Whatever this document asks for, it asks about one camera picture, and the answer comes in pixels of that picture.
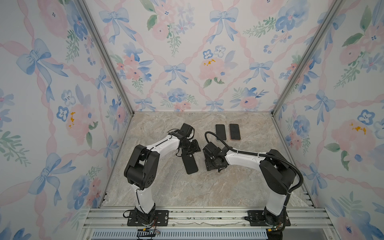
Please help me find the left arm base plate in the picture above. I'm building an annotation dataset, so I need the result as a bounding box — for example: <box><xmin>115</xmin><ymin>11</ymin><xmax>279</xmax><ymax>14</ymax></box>
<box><xmin>124</xmin><ymin>210</ymin><xmax>169</xmax><ymax>227</ymax></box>

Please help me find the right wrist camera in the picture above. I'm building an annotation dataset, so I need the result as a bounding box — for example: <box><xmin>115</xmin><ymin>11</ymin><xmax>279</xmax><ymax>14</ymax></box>
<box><xmin>203</xmin><ymin>142</ymin><xmax>222</xmax><ymax>158</ymax></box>

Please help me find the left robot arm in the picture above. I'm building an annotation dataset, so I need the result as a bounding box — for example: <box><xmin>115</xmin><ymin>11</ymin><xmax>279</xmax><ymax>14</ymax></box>
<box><xmin>124</xmin><ymin>133</ymin><xmax>201</xmax><ymax>224</ymax></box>

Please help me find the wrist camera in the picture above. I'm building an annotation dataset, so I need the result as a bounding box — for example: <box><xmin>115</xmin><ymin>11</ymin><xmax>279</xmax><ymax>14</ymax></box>
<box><xmin>178</xmin><ymin>123</ymin><xmax>195</xmax><ymax>140</ymax></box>
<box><xmin>203</xmin><ymin>142</ymin><xmax>222</xmax><ymax>158</ymax></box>

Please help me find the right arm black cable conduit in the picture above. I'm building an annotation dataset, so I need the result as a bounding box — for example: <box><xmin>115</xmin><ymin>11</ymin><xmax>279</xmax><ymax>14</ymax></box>
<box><xmin>204</xmin><ymin>131</ymin><xmax>304</xmax><ymax>208</ymax></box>

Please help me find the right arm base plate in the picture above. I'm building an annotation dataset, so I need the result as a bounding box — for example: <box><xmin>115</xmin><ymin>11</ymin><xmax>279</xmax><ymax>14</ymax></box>
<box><xmin>244</xmin><ymin>210</ymin><xmax>291</xmax><ymax>228</ymax></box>

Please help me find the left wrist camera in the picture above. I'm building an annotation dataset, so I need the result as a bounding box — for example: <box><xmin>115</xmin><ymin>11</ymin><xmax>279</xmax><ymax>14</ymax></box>
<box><xmin>178</xmin><ymin>123</ymin><xmax>195</xmax><ymax>140</ymax></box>

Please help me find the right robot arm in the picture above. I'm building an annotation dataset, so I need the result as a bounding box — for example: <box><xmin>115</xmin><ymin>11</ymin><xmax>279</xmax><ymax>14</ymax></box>
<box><xmin>203</xmin><ymin>146</ymin><xmax>304</xmax><ymax>229</ymax></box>

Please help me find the corner aluminium post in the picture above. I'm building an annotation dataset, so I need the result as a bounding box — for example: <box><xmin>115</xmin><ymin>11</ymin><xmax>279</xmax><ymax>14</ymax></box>
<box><xmin>74</xmin><ymin>0</ymin><xmax>134</xmax><ymax>117</ymax></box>
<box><xmin>271</xmin><ymin>0</ymin><xmax>345</xmax><ymax>117</ymax></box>

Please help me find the black phone case with camera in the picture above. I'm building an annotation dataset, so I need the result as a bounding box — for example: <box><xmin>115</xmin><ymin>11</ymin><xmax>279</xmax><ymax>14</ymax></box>
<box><xmin>182</xmin><ymin>152</ymin><xmax>199</xmax><ymax>175</ymax></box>

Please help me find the blue phone black screen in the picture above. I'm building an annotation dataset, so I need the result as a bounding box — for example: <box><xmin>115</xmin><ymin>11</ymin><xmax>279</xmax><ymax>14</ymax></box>
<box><xmin>215</xmin><ymin>124</ymin><xmax>227</xmax><ymax>141</ymax></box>

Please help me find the aluminium rail frame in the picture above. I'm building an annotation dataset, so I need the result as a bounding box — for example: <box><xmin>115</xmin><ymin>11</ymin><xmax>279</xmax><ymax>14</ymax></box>
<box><xmin>78</xmin><ymin>194</ymin><xmax>340</xmax><ymax>240</ymax></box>

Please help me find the right corner aluminium post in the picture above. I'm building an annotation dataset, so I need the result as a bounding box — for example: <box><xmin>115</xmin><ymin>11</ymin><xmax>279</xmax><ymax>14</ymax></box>
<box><xmin>271</xmin><ymin>0</ymin><xmax>345</xmax><ymax>117</ymax></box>

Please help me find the left corner aluminium post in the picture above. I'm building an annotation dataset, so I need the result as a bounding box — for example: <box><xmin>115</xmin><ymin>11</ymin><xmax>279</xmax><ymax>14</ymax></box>
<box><xmin>74</xmin><ymin>0</ymin><xmax>134</xmax><ymax>117</ymax></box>

